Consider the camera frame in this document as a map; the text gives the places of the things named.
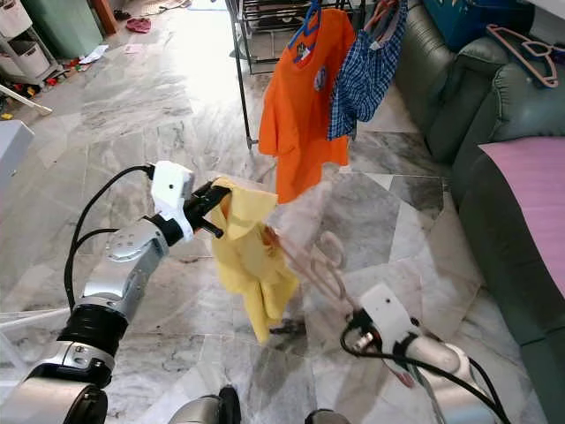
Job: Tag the green plastic laundry bin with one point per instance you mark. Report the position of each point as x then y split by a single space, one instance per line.
62 26

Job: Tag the white baby high chair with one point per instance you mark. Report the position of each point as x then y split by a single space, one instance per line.
26 99

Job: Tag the red plastic hanger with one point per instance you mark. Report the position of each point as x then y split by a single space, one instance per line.
384 13

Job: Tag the blue plaid shirt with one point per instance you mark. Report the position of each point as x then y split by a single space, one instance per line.
366 79

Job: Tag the robot leg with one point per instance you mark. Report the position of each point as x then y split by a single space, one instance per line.
328 417
205 406

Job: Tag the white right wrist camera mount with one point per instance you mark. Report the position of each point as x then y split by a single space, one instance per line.
388 314

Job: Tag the black metal drying rack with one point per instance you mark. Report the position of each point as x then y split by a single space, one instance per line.
243 79

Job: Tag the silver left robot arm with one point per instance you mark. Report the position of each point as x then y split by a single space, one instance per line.
124 283

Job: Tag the orange printed t-shirt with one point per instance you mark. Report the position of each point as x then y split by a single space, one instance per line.
305 124

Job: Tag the pale pink plastic hanger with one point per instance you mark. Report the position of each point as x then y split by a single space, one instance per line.
309 267

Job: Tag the yellow shirt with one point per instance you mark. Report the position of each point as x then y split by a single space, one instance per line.
252 265

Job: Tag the robot left leg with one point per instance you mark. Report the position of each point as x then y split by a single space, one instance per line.
205 406

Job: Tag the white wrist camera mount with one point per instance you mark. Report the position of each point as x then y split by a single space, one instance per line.
172 189
388 314

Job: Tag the pink cushion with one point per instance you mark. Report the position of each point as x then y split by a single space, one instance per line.
530 194

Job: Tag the pink paper sheet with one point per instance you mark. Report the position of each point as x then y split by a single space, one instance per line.
131 49

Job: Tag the salmon plastic hanger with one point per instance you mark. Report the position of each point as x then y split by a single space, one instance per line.
521 49

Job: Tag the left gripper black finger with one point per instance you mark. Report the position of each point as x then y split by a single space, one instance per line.
212 194
212 230

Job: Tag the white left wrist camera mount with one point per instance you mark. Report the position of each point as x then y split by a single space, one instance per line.
172 189

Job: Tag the dark green sofa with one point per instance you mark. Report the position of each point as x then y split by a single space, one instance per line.
512 247

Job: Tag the white paper sheet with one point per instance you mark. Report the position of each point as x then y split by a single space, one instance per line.
94 55

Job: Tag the robot right leg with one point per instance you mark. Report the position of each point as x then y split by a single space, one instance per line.
328 417

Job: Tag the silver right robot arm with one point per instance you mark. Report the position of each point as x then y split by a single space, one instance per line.
450 367

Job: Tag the white drawer storage rack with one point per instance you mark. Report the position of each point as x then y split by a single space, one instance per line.
22 40

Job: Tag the red cloth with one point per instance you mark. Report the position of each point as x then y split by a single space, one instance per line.
139 26

